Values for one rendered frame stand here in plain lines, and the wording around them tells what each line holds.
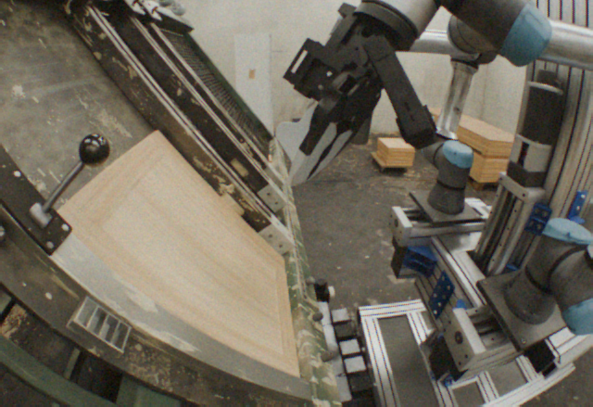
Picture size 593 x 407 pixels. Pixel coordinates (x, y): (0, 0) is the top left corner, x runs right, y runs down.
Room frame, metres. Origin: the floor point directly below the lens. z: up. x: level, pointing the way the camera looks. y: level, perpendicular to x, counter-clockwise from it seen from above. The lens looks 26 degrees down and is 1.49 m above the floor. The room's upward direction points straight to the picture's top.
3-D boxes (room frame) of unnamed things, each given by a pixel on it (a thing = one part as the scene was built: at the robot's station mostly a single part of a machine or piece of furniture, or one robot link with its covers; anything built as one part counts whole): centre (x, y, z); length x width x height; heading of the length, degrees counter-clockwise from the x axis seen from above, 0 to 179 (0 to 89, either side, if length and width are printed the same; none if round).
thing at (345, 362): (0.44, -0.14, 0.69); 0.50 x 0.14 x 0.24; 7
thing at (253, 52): (4.72, 0.74, 1.03); 0.61 x 0.58 x 2.05; 1
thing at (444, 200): (0.75, -0.57, 1.09); 0.15 x 0.15 x 0.10
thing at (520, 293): (0.26, -0.58, 1.09); 0.15 x 0.15 x 0.10
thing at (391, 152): (3.68, -1.48, 0.20); 0.61 x 0.53 x 0.40; 1
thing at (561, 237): (0.25, -0.58, 1.20); 0.13 x 0.12 x 0.14; 159
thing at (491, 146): (4.03, -3.08, 0.39); 2.46 x 1.05 x 0.78; 1
